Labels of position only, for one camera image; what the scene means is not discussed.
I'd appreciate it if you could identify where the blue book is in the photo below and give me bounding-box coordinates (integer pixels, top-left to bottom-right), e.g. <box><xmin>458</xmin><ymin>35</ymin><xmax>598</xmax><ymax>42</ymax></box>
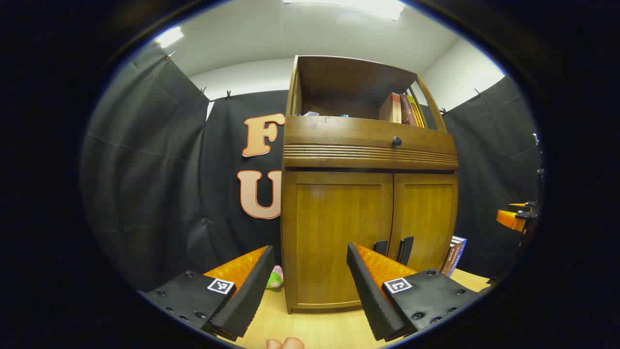
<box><xmin>448</xmin><ymin>236</ymin><xmax>468</xmax><ymax>277</ymax></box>

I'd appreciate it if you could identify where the black backdrop cloth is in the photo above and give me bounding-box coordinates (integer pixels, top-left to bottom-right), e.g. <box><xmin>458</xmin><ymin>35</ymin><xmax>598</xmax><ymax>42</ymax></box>
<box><xmin>80</xmin><ymin>44</ymin><xmax>543</xmax><ymax>294</ymax></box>

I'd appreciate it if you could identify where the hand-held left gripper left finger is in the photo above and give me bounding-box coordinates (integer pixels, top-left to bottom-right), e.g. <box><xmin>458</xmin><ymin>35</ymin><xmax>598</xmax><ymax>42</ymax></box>
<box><xmin>138</xmin><ymin>245</ymin><xmax>276</xmax><ymax>341</ymax></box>

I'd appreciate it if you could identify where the brown book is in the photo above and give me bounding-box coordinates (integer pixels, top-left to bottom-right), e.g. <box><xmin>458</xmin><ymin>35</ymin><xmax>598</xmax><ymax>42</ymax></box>
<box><xmin>440</xmin><ymin>240</ymin><xmax>456</xmax><ymax>277</ymax></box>

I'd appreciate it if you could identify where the orange tan book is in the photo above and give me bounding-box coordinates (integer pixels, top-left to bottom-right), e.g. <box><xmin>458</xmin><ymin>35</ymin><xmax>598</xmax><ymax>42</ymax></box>
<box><xmin>379</xmin><ymin>92</ymin><xmax>403</xmax><ymax>124</ymax></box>

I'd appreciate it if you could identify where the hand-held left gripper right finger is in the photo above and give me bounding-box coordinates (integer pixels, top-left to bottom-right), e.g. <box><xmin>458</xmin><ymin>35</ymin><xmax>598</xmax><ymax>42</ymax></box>
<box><xmin>346</xmin><ymin>242</ymin><xmax>485</xmax><ymax>341</ymax></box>

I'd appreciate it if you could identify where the maroon book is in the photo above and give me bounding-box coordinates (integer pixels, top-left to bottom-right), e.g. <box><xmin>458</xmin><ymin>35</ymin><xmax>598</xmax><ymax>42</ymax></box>
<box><xmin>400</xmin><ymin>94</ymin><xmax>418</xmax><ymax>127</ymax></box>

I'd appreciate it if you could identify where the green and pink plush toy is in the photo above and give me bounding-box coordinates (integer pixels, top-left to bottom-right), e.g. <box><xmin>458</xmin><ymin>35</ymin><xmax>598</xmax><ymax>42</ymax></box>
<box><xmin>265</xmin><ymin>265</ymin><xmax>284</xmax><ymax>290</ymax></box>

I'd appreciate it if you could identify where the yellow book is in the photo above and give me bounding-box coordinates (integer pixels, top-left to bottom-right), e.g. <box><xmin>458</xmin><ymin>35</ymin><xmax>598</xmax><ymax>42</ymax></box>
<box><xmin>407</xmin><ymin>95</ymin><xmax>426</xmax><ymax>128</ymax></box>

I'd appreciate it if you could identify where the wooden cabinet door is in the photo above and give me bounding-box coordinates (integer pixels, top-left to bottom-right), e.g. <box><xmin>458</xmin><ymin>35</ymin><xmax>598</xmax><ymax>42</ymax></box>
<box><xmin>281</xmin><ymin>171</ymin><xmax>394</xmax><ymax>313</ymax></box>
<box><xmin>387</xmin><ymin>173</ymin><xmax>459</xmax><ymax>273</ymax></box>

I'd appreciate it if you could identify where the ceiling light panel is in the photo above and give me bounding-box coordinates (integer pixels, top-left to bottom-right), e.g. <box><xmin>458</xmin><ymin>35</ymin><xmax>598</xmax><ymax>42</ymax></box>
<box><xmin>282</xmin><ymin>0</ymin><xmax>406</xmax><ymax>21</ymax></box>
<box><xmin>154</xmin><ymin>26</ymin><xmax>185</xmax><ymax>49</ymax></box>

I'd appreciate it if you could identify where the wooden double-door shoe cabinet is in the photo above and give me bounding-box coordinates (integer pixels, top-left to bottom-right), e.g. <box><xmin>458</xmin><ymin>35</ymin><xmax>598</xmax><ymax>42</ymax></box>
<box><xmin>280</xmin><ymin>55</ymin><xmax>460</xmax><ymax>315</ymax></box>

